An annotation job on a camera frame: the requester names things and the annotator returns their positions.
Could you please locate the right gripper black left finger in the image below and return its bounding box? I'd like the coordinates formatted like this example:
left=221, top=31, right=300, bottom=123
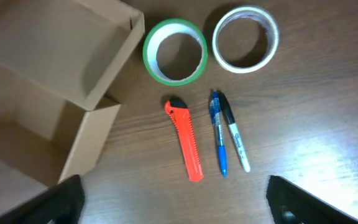
left=0, top=174, right=85, bottom=223

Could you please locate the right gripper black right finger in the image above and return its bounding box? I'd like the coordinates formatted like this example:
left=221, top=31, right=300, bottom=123
left=266, top=175, right=358, bottom=224

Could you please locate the blue ballpoint pen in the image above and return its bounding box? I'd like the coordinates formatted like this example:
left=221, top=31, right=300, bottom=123
left=209, top=91, right=227, bottom=178

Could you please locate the black white marker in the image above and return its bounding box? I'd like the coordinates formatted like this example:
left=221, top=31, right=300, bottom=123
left=218, top=91, right=250, bottom=172

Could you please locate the brown cardboard box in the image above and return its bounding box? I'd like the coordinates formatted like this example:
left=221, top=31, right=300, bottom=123
left=0, top=0, right=144, bottom=214

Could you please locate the orange utility knife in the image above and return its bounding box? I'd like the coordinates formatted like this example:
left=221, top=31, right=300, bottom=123
left=164, top=98, right=204, bottom=182

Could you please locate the beige masking tape roll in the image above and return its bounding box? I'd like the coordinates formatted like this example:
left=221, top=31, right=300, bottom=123
left=211, top=5, right=280, bottom=74

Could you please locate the green tape roll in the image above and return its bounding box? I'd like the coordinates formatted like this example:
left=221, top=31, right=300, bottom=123
left=142, top=19, right=208, bottom=86

